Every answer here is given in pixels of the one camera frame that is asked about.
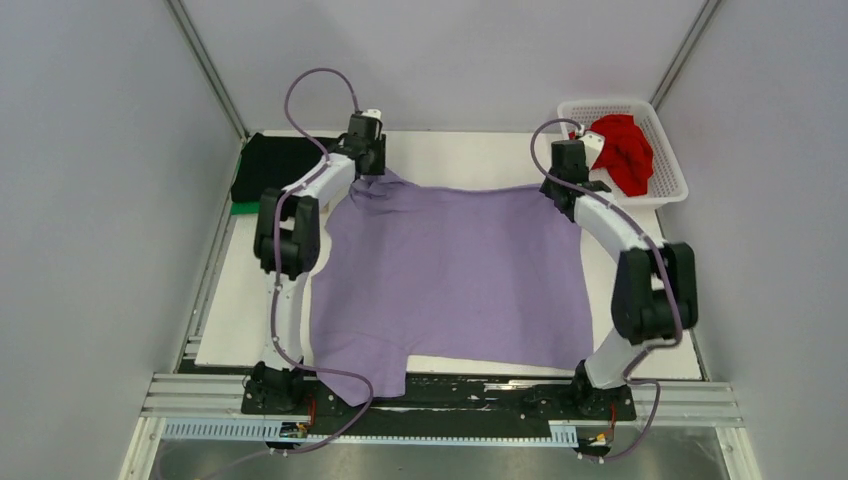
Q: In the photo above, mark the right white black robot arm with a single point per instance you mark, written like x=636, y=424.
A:
x=654, y=296

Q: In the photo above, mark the folded black t shirt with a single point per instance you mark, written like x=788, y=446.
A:
x=272, y=162

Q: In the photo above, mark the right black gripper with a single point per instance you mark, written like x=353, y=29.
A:
x=546, y=188

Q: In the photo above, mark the folded green t shirt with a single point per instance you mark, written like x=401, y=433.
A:
x=246, y=208

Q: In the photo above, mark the white plastic basket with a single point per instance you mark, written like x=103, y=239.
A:
x=667, y=184

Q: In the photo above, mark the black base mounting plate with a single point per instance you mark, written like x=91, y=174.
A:
x=449, y=406

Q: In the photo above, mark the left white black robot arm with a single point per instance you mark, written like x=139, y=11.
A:
x=287, y=243

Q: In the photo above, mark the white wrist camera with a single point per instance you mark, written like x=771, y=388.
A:
x=372, y=113
x=593, y=145

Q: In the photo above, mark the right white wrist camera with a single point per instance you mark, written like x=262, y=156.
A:
x=593, y=145

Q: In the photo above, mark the red t shirt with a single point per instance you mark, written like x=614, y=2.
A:
x=626, y=154

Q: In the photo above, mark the purple t shirt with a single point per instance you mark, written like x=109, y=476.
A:
x=479, y=275

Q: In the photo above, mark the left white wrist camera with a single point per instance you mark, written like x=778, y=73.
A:
x=372, y=113

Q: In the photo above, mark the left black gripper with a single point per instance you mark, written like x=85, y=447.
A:
x=378, y=163

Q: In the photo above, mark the aluminium frame rail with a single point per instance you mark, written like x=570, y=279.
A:
x=682, y=403

